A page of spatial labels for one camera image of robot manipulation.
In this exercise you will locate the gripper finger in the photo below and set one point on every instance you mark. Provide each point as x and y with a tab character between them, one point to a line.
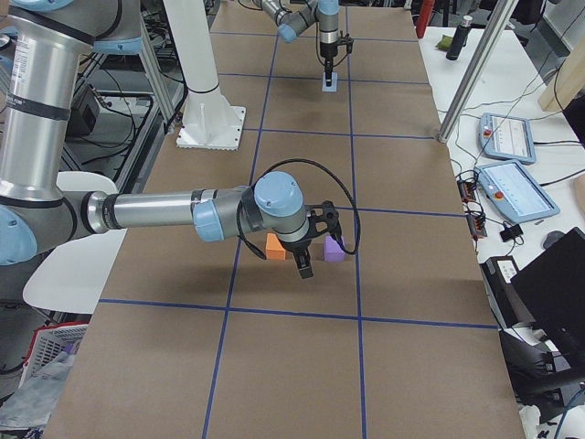
330	71
326	73
304	266

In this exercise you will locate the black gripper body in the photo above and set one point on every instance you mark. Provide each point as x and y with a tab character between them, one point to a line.
327	49
297	251

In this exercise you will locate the light blue foam block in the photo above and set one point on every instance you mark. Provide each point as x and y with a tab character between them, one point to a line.
332	88

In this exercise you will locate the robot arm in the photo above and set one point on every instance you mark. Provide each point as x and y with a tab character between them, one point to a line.
322	13
41	124

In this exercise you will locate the orange foam block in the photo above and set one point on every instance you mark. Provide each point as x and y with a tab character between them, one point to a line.
274	249

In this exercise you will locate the purple foam block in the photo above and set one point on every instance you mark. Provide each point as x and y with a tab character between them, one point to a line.
332	250

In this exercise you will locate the green cloth pouch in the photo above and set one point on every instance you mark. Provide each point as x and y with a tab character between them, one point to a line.
445	43

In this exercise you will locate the black water bottle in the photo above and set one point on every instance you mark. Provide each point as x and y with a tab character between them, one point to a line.
459	38

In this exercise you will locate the teach pendant far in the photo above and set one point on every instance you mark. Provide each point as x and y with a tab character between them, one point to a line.
507	137

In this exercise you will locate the teach pendant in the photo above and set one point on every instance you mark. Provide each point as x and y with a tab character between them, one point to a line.
514	192
507	137

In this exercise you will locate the black power box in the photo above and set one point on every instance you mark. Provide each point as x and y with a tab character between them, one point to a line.
509	309

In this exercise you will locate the teach pendant near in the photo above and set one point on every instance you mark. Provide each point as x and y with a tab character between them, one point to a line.
514	192

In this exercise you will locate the white plastic basket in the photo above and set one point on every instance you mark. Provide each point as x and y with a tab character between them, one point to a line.
48	342

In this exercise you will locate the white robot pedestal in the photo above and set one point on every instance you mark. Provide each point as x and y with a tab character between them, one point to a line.
209	121

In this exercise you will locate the aluminium frame post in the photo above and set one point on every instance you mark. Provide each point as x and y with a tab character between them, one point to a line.
495	27

